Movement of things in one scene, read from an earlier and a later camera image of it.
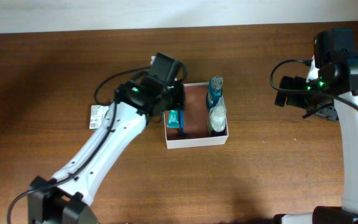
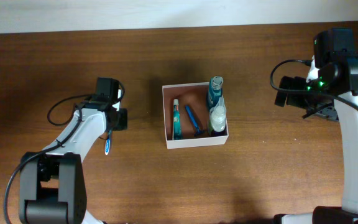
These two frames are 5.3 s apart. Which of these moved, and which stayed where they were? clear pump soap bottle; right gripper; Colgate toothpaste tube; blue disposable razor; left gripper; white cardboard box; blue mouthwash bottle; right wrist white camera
Moved: Colgate toothpaste tube; blue disposable razor; left gripper
Stayed: blue mouthwash bottle; right gripper; white cardboard box; right wrist white camera; clear pump soap bottle
